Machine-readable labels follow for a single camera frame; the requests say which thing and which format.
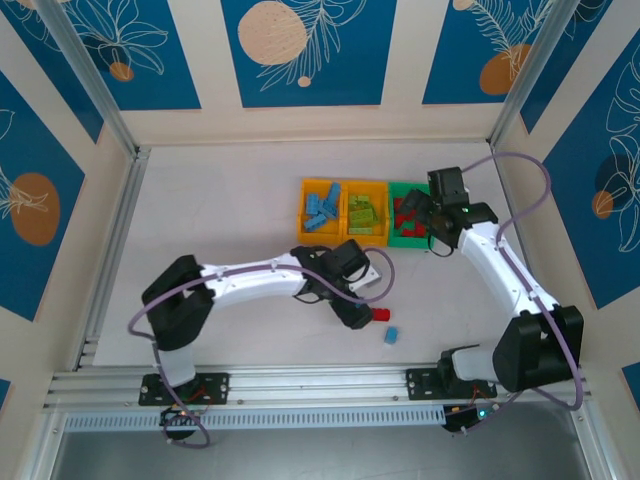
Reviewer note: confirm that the small green lego brick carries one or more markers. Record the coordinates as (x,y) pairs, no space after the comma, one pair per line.
(354,209)

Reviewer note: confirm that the yellow plastic bin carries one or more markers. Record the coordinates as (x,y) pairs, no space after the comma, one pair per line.
(320,240)
(365,241)

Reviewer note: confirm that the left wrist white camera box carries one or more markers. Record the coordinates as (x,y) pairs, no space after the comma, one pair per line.
(369,279)

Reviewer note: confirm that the blue floral wall panel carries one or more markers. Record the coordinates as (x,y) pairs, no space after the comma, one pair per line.
(4,397)
(30,150)
(150,50)
(590,50)
(632,382)
(575,225)
(450,50)
(50,65)
(350,50)

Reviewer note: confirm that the gray metal panel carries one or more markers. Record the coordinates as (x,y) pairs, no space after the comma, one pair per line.
(320,455)

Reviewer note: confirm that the small circuit board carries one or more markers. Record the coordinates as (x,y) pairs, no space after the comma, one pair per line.
(182,416)
(462,420)

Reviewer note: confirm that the aluminium side rail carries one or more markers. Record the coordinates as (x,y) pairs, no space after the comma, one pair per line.
(120,235)
(502,172)

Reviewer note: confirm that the long red lego brick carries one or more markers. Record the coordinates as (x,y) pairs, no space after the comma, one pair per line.
(407,221)

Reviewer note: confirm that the small blue lego brick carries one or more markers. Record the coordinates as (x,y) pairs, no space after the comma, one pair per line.
(392,335)

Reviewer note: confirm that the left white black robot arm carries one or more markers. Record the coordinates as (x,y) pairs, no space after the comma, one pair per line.
(250,285)

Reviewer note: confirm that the aluminium frame post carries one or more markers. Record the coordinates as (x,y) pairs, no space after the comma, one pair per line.
(530,65)
(85,65)

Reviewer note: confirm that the green plastic bin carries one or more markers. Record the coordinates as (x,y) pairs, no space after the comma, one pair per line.
(400,242)

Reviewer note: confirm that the aluminium rail beam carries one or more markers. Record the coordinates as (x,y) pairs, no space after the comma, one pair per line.
(320,385)

